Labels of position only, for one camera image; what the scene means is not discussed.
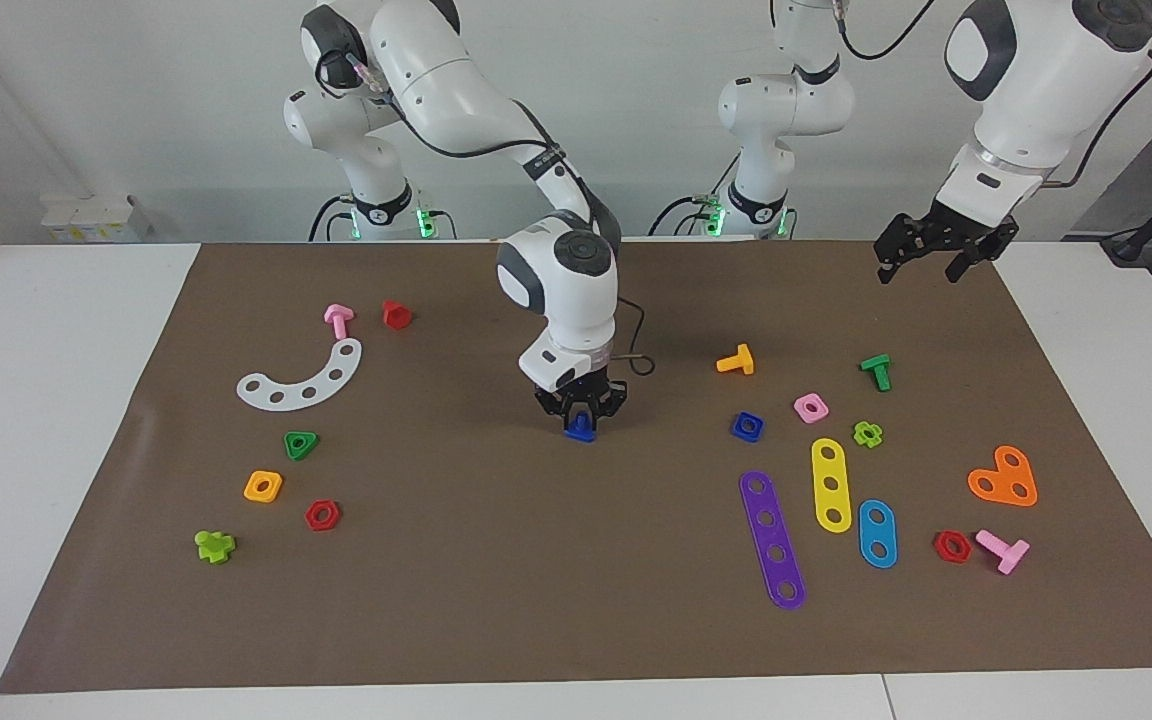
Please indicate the white curved five-hole plate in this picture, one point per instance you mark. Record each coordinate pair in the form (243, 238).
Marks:
(322, 384)

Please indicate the dark green plastic bolt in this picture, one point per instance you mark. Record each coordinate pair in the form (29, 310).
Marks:
(877, 368)

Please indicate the pink square plastic nut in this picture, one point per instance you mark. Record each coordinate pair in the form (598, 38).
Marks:
(823, 412)

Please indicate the red hexagonal plastic nut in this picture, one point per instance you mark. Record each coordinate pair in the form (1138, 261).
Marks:
(334, 518)
(940, 550)

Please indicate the white box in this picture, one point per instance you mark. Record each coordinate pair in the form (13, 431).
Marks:
(86, 215)

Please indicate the blue square plastic nut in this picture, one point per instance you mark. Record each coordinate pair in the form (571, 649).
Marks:
(738, 432)

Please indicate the purple four-hole plate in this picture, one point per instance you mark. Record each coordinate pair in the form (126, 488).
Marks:
(762, 504)

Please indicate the small pink plastic bolt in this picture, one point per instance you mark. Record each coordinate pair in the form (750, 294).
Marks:
(339, 322)

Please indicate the orange square plastic nut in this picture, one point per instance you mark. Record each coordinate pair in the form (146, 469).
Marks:
(276, 490)

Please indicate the blue plastic bolt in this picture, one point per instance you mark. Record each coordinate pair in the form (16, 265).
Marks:
(581, 434)

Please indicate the orange plastic bolt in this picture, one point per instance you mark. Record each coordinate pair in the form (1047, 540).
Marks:
(736, 362)

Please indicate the green triangular plastic nut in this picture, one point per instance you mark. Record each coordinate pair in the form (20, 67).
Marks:
(310, 441)

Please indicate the brown table mat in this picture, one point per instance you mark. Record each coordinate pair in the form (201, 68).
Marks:
(576, 600)

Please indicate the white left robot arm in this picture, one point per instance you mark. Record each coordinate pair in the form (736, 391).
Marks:
(1046, 70)

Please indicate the orange angled three-hole plate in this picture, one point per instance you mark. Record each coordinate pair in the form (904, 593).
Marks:
(1004, 480)

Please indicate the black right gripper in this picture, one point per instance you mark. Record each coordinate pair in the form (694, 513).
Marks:
(581, 390)

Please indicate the lime green cross nut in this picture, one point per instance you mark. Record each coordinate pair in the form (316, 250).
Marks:
(859, 433)

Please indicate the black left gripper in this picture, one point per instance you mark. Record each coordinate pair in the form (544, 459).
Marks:
(946, 228)

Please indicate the red plastic bolt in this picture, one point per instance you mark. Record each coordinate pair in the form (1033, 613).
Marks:
(396, 316)

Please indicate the lime green plastic bolt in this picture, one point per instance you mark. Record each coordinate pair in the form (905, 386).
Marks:
(214, 547)

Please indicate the blue two-hole plate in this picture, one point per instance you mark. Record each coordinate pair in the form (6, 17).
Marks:
(877, 533)

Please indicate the large pink plastic bolt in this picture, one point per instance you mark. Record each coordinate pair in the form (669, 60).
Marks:
(1008, 553)

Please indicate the yellow three-hole plate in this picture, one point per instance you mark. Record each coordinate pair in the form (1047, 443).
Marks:
(829, 470)

